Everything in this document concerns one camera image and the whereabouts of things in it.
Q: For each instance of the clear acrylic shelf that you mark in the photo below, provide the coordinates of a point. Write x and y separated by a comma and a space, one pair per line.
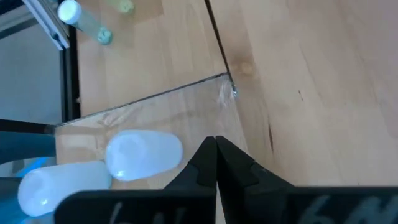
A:
174, 105

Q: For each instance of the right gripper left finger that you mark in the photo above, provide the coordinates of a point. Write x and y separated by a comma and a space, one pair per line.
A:
199, 180

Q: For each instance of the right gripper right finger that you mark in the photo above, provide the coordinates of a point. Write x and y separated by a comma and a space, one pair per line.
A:
242, 183

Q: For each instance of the silver aluminium rail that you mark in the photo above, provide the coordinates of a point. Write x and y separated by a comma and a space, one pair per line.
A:
46, 21

